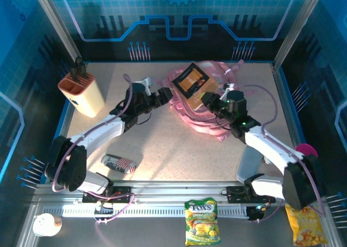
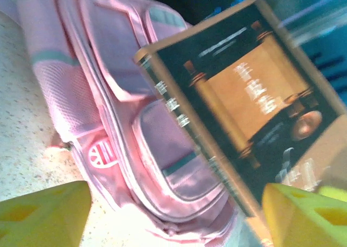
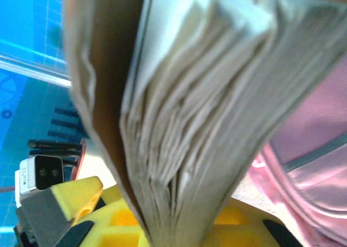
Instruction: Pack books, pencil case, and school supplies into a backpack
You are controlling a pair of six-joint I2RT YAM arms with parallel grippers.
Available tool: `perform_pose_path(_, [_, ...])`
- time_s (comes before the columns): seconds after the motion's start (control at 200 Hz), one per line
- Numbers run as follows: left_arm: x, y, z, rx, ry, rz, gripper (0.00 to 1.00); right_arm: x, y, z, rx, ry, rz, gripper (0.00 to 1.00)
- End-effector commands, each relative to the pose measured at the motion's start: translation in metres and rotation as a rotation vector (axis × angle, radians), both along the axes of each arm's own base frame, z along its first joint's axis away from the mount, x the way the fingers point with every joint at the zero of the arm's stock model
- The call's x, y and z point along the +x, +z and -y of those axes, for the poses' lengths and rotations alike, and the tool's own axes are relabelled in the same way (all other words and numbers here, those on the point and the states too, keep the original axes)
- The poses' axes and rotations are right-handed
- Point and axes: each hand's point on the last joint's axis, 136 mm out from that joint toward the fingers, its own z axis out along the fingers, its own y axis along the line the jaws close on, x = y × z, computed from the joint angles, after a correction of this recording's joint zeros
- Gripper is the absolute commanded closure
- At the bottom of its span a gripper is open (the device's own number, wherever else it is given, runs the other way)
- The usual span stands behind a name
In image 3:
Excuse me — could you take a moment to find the pink backpack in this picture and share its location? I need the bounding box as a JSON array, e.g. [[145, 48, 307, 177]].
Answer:
[[230, 65, 347, 247]]

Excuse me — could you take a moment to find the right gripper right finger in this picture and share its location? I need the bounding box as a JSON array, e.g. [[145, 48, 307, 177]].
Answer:
[[205, 200, 304, 247]]

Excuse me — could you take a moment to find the dark brown book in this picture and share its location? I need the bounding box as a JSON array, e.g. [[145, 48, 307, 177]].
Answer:
[[63, 0, 347, 247]]

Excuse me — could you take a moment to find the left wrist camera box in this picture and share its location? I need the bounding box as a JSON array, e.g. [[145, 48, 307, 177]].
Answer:
[[15, 154, 65, 208]]

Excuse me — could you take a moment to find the aluminium frame post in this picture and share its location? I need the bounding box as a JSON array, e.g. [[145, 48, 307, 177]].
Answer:
[[0, 53, 73, 89]]

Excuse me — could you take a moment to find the cream knife block orange top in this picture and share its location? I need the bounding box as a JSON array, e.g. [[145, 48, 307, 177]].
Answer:
[[70, 137, 109, 184]]

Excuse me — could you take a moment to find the black knife handle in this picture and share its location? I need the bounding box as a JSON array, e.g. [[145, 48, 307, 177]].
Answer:
[[37, 149, 82, 166], [27, 139, 82, 150]]

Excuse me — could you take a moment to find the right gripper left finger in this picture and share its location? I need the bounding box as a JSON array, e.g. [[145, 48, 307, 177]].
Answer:
[[58, 198, 151, 247]]

